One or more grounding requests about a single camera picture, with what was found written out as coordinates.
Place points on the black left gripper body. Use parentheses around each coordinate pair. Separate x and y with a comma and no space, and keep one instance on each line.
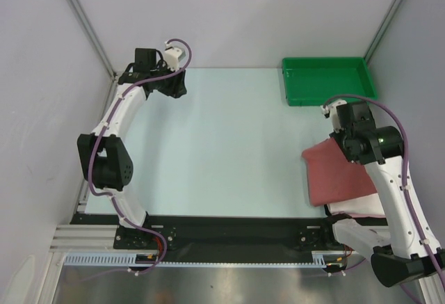
(170,87)

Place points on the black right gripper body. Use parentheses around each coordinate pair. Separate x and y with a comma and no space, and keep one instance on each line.
(341,139)

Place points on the red t shirt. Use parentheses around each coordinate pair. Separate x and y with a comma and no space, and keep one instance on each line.
(332,178)

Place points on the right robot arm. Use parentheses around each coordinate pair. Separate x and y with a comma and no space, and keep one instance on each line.
(403,212)

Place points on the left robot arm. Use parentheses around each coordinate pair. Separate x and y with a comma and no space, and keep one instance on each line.
(106,164)

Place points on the white folded shirt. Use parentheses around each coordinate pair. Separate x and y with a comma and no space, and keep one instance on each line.
(367,206)

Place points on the green plastic tray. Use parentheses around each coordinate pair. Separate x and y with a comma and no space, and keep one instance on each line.
(312,81)

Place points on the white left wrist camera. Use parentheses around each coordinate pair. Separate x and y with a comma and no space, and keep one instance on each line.
(172,56)

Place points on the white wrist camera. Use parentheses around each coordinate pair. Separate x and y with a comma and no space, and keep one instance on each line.
(172,56)
(330,112)

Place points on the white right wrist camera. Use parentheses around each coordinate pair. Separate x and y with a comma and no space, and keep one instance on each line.
(330,112)

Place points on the aluminium left corner post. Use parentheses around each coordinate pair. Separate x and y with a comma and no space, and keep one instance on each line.
(91,35)

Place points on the aluminium corner post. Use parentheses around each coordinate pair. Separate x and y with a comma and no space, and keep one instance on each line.
(382,29)
(91,35)

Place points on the light blue cable duct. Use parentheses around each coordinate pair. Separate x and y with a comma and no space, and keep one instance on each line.
(142,261)

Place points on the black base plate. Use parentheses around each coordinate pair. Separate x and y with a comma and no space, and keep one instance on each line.
(232,240)

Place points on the aluminium right corner post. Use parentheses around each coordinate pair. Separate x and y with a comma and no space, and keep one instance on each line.
(382,29)

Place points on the aluminium front rail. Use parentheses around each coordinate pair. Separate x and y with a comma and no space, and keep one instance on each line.
(87,239)

